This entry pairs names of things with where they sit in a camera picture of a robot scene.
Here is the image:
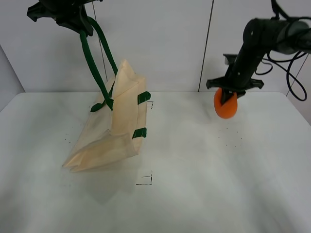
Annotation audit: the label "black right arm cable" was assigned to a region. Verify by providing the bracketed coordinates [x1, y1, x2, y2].
[256, 0, 311, 102]

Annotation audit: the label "orange with stem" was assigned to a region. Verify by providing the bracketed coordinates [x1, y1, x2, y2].
[213, 88, 238, 119]

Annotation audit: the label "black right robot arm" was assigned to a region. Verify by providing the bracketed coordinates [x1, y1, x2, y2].
[206, 18, 311, 105]

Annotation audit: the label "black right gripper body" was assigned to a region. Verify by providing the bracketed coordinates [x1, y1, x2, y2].
[206, 64, 264, 98]

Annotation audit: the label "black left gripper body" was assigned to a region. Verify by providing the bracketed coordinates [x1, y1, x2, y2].
[27, 0, 93, 36]

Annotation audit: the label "white linen bag green handles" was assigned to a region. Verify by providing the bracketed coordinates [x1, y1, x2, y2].
[63, 17, 151, 172]

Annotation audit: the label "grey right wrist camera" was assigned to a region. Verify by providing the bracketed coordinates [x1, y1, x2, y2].
[223, 54, 238, 66]

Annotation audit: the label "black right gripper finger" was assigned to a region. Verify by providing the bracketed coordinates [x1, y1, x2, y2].
[220, 88, 236, 106]

